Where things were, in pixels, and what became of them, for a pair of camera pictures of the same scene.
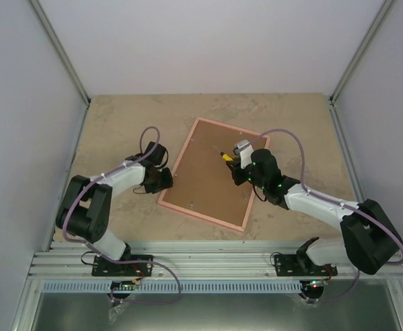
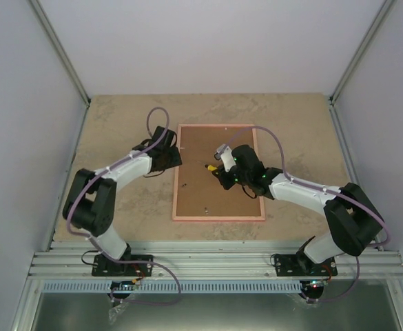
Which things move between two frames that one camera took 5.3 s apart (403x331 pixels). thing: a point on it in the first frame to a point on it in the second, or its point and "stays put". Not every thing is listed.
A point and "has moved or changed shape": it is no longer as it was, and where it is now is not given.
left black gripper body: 160,182 to 170,162
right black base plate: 290,265 stays put
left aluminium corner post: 58,45 stays put
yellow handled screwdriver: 226,157 has moved or changed shape
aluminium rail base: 197,260 stays put
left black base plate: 102,267 stays put
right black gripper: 238,179 to 227,183
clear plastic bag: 114,311 stays put
